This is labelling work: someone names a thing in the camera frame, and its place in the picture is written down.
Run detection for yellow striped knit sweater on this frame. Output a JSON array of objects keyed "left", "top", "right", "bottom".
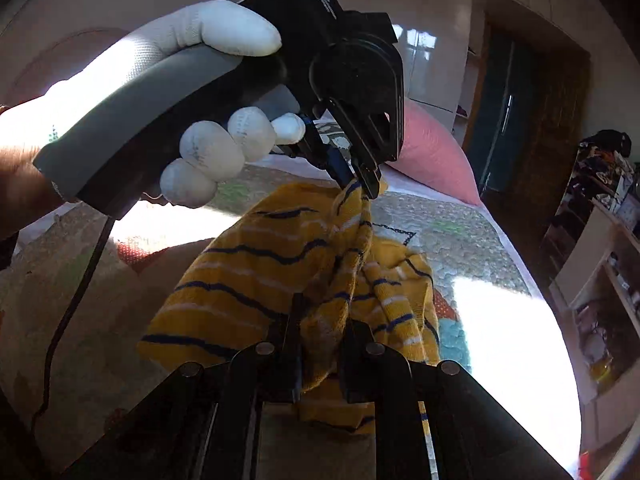
[{"left": 138, "top": 182, "right": 439, "bottom": 434}]

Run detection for white gloved left hand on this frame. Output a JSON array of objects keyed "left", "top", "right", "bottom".
[{"left": 0, "top": 0, "right": 307, "bottom": 209}]

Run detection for pink checked pillow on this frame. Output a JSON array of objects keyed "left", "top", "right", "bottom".
[{"left": 390, "top": 99, "right": 482, "bottom": 206}]

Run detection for dark wooden door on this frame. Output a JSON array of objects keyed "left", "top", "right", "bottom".
[{"left": 464, "top": 26, "right": 590, "bottom": 244}]

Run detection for quilted patchwork bedspread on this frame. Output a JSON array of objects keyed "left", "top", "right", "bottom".
[{"left": 1, "top": 156, "right": 582, "bottom": 472}]

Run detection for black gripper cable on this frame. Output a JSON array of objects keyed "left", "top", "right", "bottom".
[{"left": 29, "top": 216, "right": 116, "bottom": 430}]

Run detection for white wall shelf unit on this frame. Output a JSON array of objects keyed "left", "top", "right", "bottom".
[{"left": 544, "top": 129, "right": 639, "bottom": 453}]

